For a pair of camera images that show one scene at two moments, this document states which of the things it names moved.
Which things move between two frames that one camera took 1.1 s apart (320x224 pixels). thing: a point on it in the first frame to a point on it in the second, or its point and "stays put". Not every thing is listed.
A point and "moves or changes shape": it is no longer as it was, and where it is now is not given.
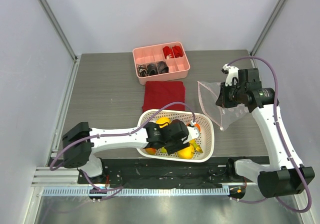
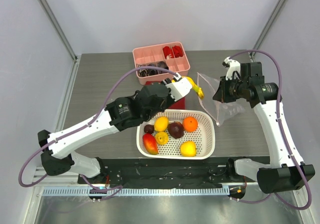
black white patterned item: x=142 y=70 stays put
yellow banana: x=197 y=147 to x=194 y=87
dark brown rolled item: x=162 y=67 stays put
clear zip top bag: x=226 y=116 moves or changes shape
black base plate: x=134 y=171 stays put
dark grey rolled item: x=152 y=69 stays put
